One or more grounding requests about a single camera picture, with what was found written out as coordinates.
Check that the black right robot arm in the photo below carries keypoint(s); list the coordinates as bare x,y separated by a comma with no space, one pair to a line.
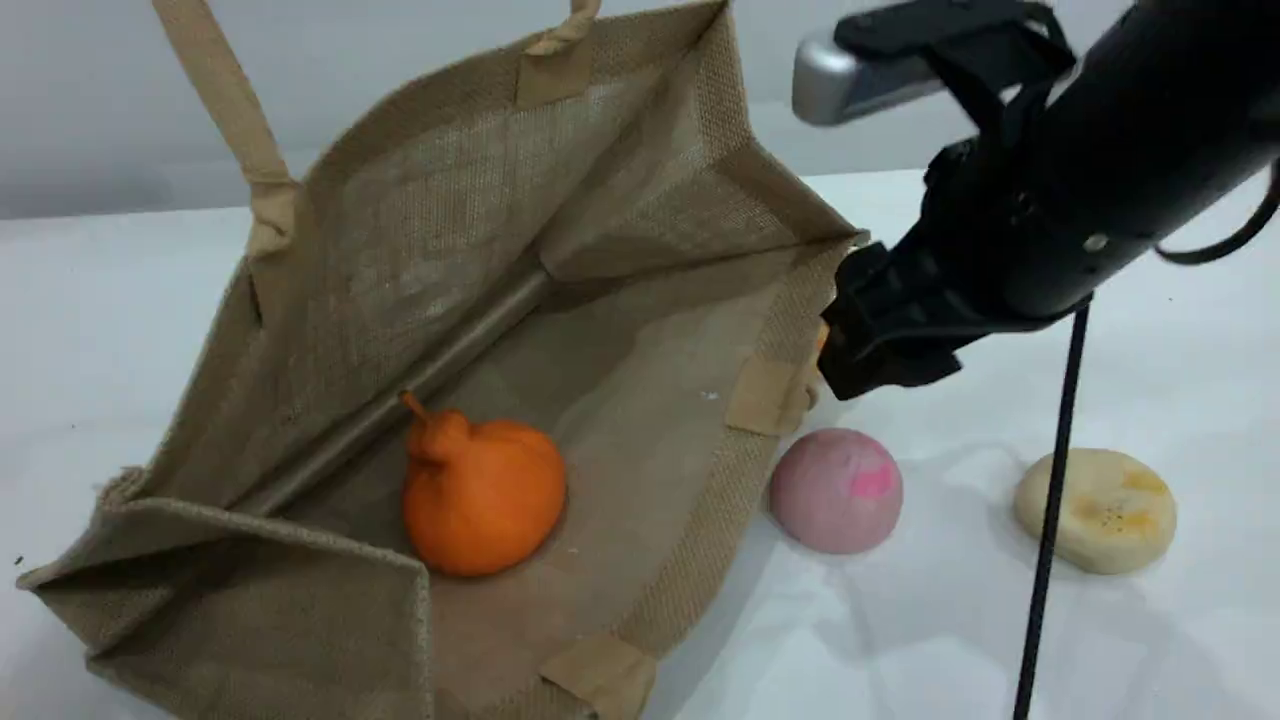
1150,130

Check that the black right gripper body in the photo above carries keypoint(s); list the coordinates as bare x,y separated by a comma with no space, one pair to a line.
970,250

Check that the orange squishy toy fruit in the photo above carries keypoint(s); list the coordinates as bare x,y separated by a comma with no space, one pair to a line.
490,500

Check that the striped croissant bread toy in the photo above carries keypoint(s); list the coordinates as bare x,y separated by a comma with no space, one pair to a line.
821,338

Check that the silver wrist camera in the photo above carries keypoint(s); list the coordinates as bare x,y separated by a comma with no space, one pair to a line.
860,80

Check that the brown jute tote bag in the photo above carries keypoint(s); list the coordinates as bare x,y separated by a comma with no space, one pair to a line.
420,250

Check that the cream round banana slice toy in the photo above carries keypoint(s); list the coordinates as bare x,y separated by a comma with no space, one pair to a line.
1105,510

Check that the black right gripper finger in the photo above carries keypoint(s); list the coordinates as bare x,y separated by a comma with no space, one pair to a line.
885,280
885,355

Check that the pink peach toy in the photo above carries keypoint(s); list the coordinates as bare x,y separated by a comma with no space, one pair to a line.
830,495

